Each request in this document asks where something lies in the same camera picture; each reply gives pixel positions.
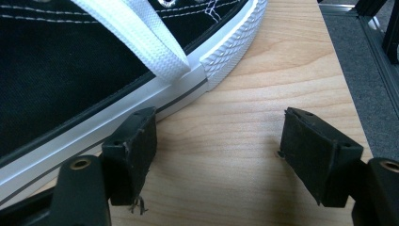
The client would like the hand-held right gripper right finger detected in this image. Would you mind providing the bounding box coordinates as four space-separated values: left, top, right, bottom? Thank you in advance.
277 106 365 209

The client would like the aluminium floor rail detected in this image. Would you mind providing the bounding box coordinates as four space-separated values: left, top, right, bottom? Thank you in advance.
318 3 399 119

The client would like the black metal stand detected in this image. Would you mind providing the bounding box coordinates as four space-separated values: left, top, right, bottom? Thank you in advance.
356 0 399 66

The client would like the black white canvas sneaker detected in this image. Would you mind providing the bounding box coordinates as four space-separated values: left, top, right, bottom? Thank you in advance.
0 0 269 210

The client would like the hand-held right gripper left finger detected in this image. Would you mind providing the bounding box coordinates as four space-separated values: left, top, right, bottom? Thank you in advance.
101 106 158 215

